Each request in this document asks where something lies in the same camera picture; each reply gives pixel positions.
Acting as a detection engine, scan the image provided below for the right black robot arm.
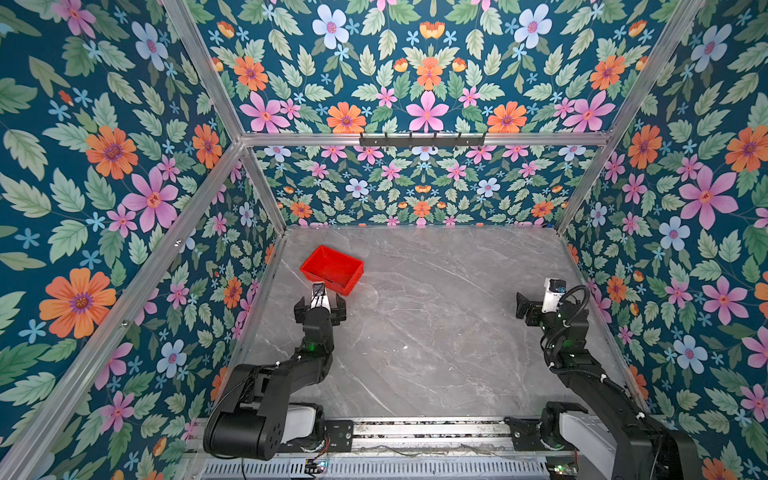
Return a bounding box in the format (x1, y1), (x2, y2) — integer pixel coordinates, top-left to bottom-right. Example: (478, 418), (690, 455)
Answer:
(515, 279), (702, 479)

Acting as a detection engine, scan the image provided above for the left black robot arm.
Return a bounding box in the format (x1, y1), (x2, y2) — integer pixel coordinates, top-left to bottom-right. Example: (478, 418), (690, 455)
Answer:
(203, 295), (347, 461)

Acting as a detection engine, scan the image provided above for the red plastic bin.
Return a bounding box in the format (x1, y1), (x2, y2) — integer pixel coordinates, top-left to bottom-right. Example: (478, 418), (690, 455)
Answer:
(300, 245), (364, 296)

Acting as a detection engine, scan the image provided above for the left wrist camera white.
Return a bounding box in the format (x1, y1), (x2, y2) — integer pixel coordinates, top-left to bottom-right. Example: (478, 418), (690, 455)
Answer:
(309, 282), (331, 311)

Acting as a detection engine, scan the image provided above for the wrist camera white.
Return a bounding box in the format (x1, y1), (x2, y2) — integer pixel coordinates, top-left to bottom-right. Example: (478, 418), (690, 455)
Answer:
(309, 282), (331, 311)
(541, 278), (567, 313)

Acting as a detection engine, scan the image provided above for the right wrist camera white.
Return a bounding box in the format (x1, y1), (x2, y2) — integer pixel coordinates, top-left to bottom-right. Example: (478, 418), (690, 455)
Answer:
(541, 278), (567, 313)

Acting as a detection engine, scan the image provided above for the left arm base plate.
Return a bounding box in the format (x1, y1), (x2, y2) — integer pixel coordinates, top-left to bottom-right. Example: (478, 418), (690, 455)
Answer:
(294, 419), (355, 453)

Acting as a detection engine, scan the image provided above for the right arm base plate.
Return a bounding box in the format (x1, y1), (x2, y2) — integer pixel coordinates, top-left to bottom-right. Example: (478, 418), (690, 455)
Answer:
(504, 417), (574, 451)

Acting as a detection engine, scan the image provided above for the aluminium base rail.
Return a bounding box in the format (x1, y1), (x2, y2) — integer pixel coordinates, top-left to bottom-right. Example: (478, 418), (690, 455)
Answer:
(323, 418), (577, 455)

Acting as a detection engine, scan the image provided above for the perforated white cable duct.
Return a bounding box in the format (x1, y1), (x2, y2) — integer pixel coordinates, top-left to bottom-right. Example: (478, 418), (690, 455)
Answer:
(201, 457), (550, 479)

